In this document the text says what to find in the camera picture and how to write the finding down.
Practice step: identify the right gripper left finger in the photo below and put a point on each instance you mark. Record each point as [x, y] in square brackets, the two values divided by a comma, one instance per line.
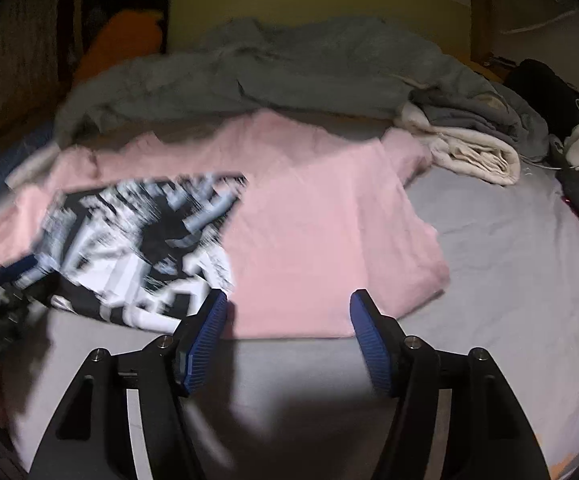
[89, 434]

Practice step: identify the black clothes pile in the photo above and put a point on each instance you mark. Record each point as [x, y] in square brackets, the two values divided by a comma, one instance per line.
[552, 98]

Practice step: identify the orange plush cushion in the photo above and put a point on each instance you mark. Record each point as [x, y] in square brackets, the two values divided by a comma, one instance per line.
[127, 35]

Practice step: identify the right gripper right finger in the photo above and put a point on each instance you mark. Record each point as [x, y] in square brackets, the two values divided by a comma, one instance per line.
[456, 415]

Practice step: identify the grey-green crumpled duvet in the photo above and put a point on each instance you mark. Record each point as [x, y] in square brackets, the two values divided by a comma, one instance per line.
[364, 67]

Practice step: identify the folded cream and grey clothes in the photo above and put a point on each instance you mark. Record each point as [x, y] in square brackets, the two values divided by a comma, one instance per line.
[463, 151]

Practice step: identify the pink graphic t-shirt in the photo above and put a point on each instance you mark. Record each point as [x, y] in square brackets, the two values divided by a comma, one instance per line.
[284, 217]

